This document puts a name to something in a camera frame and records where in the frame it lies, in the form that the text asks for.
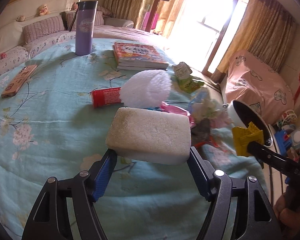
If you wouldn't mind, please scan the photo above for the yellow snack bag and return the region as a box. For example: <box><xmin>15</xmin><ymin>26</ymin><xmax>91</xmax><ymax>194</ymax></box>
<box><xmin>231</xmin><ymin>122</ymin><xmax>264</xmax><ymax>157</ymax></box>

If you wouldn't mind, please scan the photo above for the red black snack bag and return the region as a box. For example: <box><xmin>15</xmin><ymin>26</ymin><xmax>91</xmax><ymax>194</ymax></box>
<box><xmin>191</xmin><ymin>119</ymin><xmax>223</xmax><ymax>150</ymax></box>

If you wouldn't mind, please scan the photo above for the white sponge block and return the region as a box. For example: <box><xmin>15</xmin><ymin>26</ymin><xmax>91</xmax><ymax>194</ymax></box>
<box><xmin>106</xmin><ymin>107</ymin><xmax>191</xmax><ymax>165</ymax></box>

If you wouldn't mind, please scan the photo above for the white paper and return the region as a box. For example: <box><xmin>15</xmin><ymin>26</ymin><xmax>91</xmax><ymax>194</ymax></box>
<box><xmin>188</xmin><ymin>99</ymin><xmax>232</xmax><ymax>128</ymax></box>

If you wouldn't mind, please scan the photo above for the red cylindrical snack can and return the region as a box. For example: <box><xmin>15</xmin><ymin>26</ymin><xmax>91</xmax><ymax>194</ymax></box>
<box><xmin>91</xmin><ymin>87</ymin><xmax>121</xmax><ymax>108</ymax></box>

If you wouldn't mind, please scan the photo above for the pink candy pack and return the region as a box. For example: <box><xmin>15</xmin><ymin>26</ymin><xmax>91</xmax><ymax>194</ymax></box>
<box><xmin>160</xmin><ymin>102</ymin><xmax>196</xmax><ymax>128</ymax></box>

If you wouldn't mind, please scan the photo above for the white foam fruit net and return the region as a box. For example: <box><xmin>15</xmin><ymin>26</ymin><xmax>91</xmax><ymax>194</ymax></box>
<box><xmin>120</xmin><ymin>70</ymin><xmax>172</xmax><ymax>108</ymax></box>

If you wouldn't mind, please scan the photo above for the blue bottle-shaped candy pack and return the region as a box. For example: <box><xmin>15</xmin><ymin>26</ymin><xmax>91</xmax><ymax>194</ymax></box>
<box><xmin>147</xmin><ymin>107</ymin><xmax>164</xmax><ymax>112</ymax></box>

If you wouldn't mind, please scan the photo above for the black white-rimmed trash bin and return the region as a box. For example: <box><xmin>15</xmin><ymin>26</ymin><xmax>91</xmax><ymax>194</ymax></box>
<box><xmin>226</xmin><ymin>100</ymin><xmax>280</xmax><ymax>154</ymax></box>

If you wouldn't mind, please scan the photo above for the person's right hand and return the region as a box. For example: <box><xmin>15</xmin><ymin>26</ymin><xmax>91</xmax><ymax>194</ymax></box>
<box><xmin>273</xmin><ymin>193</ymin><xmax>300</xmax><ymax>239</ymax></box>

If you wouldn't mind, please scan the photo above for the pile of children's toys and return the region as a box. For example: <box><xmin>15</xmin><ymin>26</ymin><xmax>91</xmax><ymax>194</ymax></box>
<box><xmin>274</xmin><ymin>110</ymin><xmax>300</xmax><ymax>161</ymax></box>

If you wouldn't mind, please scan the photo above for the pink heart-pattern covered furniture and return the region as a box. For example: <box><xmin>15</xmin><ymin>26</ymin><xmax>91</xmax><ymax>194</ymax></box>
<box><xmin>225</xmin><ymin>50</ymin><xmax>294</xmax><ymax>124</ymax></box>

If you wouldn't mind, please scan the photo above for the floral turquoise table cloth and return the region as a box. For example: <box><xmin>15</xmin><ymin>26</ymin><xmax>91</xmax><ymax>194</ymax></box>
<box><xmin>0</xmin><ymin>37</ymin><xmax>268</xmax><ymax>240</ymax></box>

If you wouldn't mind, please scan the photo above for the stack of colourful books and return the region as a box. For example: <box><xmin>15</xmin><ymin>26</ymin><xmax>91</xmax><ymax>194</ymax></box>
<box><xmin>113</xmin><ymin>42</ymin><xmax>169</xmax><ymax>70</ymax></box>

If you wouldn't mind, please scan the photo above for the right beige curtain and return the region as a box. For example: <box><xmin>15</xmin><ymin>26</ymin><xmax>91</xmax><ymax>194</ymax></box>
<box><xmin>211</xmin><ymin>0</ymin><xmax>296</xmax><ymax>83</ymax></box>

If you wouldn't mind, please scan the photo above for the wooden remote-like block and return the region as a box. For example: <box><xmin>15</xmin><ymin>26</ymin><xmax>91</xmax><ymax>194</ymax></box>
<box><xmin>1</xmin><ymin>65</ymin><xmax>38</xmax><ymax>98</ymax></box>

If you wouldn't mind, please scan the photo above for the purple water bottle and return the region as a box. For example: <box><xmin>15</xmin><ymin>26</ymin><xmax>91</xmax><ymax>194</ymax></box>
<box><xmin>69</xmin><ymin>1</ymin><xmax>98</xmax><ymax>56</ymax></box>

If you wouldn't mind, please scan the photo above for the sofa with striped cushions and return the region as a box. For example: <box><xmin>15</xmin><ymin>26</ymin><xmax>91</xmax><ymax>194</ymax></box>
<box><xmin>0</xmin><ymin>6</ymin><xmax>169</xmax><ymax>76</ymax></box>

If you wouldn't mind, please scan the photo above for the cream plush toy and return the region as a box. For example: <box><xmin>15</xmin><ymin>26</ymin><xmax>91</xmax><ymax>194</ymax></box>
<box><xmin>39</xmin><ymin>4</ymin><xmax>50</xmax><ymax>16</ymax></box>

